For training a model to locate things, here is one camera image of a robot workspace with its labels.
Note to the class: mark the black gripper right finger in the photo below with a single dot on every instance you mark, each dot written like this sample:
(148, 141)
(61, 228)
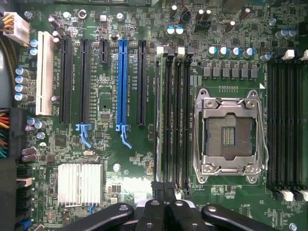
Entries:
(179, 216)

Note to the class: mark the white power connector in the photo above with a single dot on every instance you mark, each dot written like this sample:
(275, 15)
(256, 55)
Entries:
(20, 29)

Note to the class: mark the green PC motherboard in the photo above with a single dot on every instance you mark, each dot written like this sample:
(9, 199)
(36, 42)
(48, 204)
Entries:
(110, 154)

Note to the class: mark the black expansion slot blue latch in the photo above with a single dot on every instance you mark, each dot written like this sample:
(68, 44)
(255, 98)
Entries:
(84, 81)

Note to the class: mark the CPU socket with pins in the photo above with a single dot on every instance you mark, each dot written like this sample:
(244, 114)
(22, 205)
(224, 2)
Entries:
(228, 137)

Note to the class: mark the silver blue capacitor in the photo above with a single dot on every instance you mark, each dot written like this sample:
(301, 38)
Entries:
(19, 88)
(170, 30)
(235, 52)
(281, 34)
(248, 52)
(265, 57)
(33, 51)
(39, 124)
(211, 51)
(31, 120)
(19, 97)
(291, 33)
(33, 43)
(223, 51)
(179, 31)
(20, 71)
(20, 80)

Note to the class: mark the black main power connector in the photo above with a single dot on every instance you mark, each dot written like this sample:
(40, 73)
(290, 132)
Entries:
(18, 134)

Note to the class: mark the white PCI expansion slot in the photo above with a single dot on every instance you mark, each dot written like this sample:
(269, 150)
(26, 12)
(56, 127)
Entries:
(44, 72)

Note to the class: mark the dark brown capacitor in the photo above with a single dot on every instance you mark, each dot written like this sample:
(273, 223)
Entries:
(200, 14)
(207, 14)
(246, 13)
(29, 151)
(57, 43)
(57, 35)
(173, 10)
(231, 26)
(54, 21)
(29, 157)

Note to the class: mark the black SATA port block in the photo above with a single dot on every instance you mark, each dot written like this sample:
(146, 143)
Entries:
(24, 192)

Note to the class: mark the metal CPU socket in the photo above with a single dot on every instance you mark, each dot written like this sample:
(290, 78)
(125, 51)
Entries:
(231, 106)

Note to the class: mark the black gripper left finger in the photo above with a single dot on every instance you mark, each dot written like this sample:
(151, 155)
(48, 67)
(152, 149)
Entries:
(154, 216)

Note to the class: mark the grey PC case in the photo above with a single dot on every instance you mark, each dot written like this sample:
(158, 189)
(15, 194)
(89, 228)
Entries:
(4, 168)

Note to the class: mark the silver finned chipset heatsink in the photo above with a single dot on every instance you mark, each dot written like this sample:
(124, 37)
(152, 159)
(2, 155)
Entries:
(80, 185)

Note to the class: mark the silver motherboard screw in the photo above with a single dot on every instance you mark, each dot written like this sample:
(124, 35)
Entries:
(116, 167)
(28, 15)
(67, 15)
(292, 227)
(119, 16)
(272, 22)

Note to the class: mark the blue SATA port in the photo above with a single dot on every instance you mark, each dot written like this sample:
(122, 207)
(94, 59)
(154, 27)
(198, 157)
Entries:
(24, 225)

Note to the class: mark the short black expansion slot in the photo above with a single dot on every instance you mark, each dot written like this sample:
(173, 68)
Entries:
(104, 53)

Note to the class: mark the long black expansion slot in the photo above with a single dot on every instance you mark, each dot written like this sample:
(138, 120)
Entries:
(141, 81)
(66, 81)

